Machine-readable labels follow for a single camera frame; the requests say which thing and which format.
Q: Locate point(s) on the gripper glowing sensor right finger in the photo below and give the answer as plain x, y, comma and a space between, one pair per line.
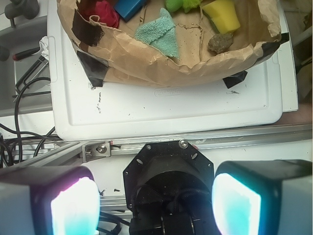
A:
264, 197

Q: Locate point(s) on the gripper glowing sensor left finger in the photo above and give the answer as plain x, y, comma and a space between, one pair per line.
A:
48, 200

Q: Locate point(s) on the red cloth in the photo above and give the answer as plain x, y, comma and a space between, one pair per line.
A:
99, 11

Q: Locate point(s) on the teal terry cloth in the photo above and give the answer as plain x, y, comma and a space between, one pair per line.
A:
160, 34

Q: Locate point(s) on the brown paper bag tray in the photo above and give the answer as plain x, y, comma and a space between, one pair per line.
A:
127, 60

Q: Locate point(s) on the crumpled white paper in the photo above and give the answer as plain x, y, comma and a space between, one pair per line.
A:
44, 47

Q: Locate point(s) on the brown rock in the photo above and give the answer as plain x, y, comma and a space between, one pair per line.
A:
220, 43

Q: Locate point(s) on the yellow sponge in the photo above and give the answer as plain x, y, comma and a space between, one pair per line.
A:
222, 14

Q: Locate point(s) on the grey clamp stand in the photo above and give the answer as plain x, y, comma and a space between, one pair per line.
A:
26, 8

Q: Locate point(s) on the blue rectangular block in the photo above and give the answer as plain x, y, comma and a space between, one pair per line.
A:
128, 8

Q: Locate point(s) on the green plush toy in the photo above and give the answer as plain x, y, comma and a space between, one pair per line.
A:
186, 5

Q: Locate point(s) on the aluminium frame rail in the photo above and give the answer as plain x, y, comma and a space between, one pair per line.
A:
41, 151

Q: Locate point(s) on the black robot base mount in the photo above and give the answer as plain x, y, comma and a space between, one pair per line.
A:
170, 194

